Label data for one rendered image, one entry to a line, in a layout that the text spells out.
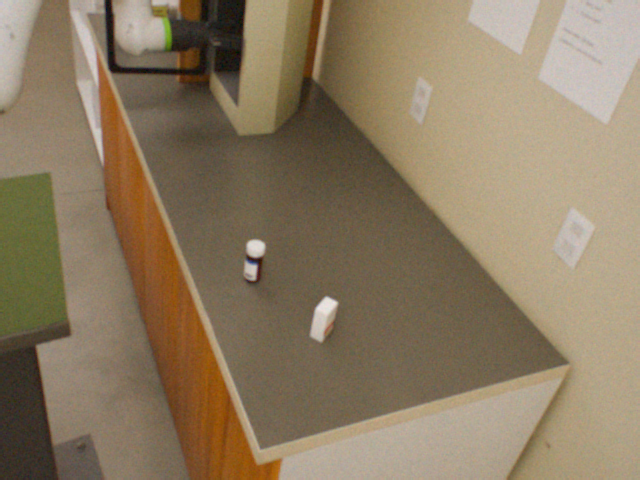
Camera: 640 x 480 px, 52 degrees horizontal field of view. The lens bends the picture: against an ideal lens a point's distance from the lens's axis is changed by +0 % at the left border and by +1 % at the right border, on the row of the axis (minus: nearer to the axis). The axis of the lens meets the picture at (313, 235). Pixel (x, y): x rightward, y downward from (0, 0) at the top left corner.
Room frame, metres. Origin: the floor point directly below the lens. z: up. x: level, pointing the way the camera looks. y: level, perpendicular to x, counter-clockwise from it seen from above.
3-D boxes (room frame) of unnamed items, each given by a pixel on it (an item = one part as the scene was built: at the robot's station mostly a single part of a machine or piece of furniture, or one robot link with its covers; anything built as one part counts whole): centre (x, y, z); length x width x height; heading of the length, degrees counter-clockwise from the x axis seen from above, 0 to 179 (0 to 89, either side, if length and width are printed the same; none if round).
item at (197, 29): (1.79, 0.41, 1.20); 0.09 x 0.08 x 0.07; 119
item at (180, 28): (1.75, 0.48, 1.20); 0.09 x 0.06 x 0.12; 29
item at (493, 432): (1.72, 0.21, 0.45); 2.05 x 0.67 x 0.90; 29
